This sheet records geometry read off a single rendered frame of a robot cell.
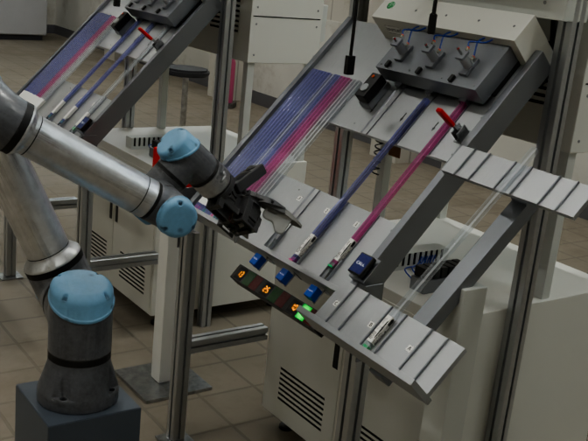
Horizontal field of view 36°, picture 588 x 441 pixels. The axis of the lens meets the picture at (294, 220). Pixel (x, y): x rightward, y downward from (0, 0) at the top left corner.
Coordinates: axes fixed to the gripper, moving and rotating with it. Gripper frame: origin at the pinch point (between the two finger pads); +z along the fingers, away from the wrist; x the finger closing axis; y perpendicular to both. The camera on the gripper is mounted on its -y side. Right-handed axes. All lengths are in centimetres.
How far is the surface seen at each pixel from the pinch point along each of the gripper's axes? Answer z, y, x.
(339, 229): 10.4, -5.4, 9.3
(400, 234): 10.4, -0.8, 25.8
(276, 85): 316, -446, -357
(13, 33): 261, -639, -798
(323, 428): 70, 14, -30
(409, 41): 5, -55, 21
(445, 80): 6, -39, 33
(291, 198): 10.4, -18.1, -7.7
